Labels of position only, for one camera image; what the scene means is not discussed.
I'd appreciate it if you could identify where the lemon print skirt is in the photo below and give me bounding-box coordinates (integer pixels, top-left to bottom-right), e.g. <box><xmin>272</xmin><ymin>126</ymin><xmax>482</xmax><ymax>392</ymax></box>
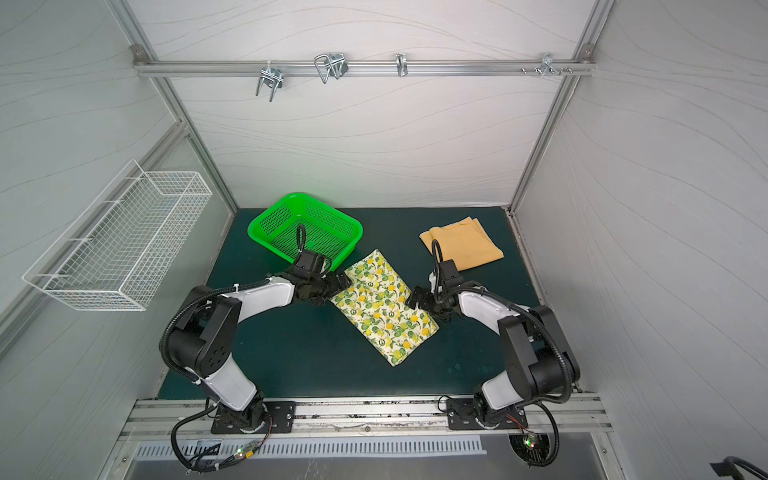
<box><xmin>331</xmin><ymin>250</ymin><xmax>439</xmax><ymax>367</ymax></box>

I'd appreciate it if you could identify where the yellow tan skirt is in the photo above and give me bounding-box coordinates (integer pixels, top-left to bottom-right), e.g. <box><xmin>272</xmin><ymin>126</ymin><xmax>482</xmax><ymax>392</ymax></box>
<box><xmin>419</xmin><ymin>217</ymin><xmax>504</xmax><ymax>271</ymax></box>

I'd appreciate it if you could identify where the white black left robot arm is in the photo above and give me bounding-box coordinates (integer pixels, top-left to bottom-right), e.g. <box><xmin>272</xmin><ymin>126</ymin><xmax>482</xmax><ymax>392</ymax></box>
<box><xmin>158</xmin><ymin>224</ymin><xmax>351</xmax><ymax>414</ymax></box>

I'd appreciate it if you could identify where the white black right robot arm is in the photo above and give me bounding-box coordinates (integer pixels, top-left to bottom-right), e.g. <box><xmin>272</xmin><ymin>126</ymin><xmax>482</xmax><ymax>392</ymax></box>
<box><xmin>406</xmin><ymin>240</ymin><xmax>579</xmax><ymax>429</ymax></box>

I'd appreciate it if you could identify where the green plastic basket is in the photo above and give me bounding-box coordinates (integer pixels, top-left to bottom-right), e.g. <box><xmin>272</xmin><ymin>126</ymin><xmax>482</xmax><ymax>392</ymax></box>
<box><xmin>247</xmin><ymin>193</ymin><xmax>364</xmax><ymax>271</ymax></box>

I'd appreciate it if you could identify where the white vent strip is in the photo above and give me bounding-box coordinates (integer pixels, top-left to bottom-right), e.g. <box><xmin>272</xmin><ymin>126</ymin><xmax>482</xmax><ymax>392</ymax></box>
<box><xmin>134</xmin><ymin>435</ymin><xmax>487</xmax><ymax>461</ymax></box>

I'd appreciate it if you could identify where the metal U-bolt clamp left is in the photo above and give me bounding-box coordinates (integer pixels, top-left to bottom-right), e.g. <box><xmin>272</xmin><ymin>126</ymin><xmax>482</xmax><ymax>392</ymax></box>
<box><xmin>255</xmin><ymin>63</ymin><xmax>284</xmax><ymax>102</ymax></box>

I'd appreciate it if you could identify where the metal u-bolt clamp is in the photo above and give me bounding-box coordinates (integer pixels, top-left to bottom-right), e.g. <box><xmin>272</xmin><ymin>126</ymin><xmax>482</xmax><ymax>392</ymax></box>
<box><xmin>255</xmin><ymin>63</ymin><xmax>284</xmax><ymax>102</ymax></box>
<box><xmin>313</xmin><ymin>52</ymin><xmax>349</xmax><ymax>84</ymax></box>

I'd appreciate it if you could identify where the metal U-bolt clamp middle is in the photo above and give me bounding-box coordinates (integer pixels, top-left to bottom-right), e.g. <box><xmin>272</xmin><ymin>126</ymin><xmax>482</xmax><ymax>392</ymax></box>
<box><xmin>313</xmin><ymin>52</ymin><xmax>349</xmax><ymax>84</ymax></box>

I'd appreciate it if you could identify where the aluminium top crossbar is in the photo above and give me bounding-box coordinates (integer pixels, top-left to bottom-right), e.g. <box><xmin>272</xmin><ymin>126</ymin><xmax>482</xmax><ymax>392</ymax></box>
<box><xmin>134</xmin><ymin>57</ymin><xmax>596</xmax><ymax>78</ymax></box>

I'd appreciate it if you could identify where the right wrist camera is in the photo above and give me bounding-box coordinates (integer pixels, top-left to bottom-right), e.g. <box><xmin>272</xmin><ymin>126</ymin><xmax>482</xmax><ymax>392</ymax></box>
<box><xmin>430</xmin><ymin>259</ymin><xmax>464</xmax><ymax>295</ymax></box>

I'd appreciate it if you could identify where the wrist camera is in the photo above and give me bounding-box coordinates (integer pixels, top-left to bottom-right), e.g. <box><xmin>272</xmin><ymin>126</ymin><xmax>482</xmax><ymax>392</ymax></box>
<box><xmin>292</xmin><ymin>250</ymin><xmax>332</xmax><ymax>279</ymax></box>
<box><xmin>430</xmin><ymin>259</ymin><xmax>464</xmax><ymax>295</ymax></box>

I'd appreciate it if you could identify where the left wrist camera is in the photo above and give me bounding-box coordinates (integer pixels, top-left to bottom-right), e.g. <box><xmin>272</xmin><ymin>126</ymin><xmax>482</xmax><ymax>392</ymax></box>
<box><xmin>292</xmin><ymin>250</ymin><xmax>332</xmax><ymax>279</ymax></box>

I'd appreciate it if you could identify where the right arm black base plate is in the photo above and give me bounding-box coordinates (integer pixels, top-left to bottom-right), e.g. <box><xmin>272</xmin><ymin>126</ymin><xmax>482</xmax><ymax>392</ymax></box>
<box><xmin>436</xmin><ymin>395</ymin><xmax>528</xmax><ymax>432</ymax></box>

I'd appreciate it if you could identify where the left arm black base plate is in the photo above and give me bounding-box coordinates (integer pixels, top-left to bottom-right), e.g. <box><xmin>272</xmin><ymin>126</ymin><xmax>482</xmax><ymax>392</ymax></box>
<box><xmin>211</xmin><ymin>400</ymin><xmax>296</xmax><ymax>435</ymax></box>

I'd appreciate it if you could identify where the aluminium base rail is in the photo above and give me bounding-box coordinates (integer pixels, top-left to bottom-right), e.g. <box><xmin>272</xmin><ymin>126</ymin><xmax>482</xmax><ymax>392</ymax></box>
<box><xmin>119</xmin><ymin>393</ymin><xmax>613</xmax><ymax>441</ymax></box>

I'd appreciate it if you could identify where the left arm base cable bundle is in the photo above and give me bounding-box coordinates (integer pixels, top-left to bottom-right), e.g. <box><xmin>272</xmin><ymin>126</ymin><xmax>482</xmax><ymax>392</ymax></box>
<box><xmin>170</xmin><ymin>407</ymin><xmax>274</xmax><ymax>474</ymax></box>

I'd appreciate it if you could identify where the white wire wall basket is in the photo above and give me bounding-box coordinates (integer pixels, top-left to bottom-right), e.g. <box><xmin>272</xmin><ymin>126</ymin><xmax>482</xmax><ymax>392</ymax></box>
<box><xmin>22</xmin><ymin>160</ymin><xmax>212</xmax><ymax>312</ymax></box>

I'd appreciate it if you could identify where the metal ring clamp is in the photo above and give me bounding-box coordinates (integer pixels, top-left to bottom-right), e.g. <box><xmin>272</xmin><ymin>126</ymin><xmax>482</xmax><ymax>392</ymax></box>
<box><xmin>395</xmin><ymin>53</ymin><xmax>408</xmax><ymax>78</ymax></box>

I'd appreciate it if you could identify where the metal bolt bracket right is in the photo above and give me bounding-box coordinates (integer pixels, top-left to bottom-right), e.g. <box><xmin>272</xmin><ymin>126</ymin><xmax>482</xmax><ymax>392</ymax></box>
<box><xmin>520</xmin><ymin>53</ymin><xmax>573</xmax><ymax>77</ymax></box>

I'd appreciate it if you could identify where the left rear frame post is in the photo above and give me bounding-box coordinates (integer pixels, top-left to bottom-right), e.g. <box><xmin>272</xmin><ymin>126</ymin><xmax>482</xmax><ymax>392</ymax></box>
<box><xmin>106</xmin><ymin>0</ymin><xmax>239</xmax><ymax>215</ymax></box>

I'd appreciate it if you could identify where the aluminium corner frame post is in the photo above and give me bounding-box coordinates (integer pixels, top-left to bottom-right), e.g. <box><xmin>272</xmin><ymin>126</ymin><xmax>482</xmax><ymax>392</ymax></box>
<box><xmin>506</xmin><ymin>0</ymin><xmax>616</xmax><ymax>217</ymax></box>

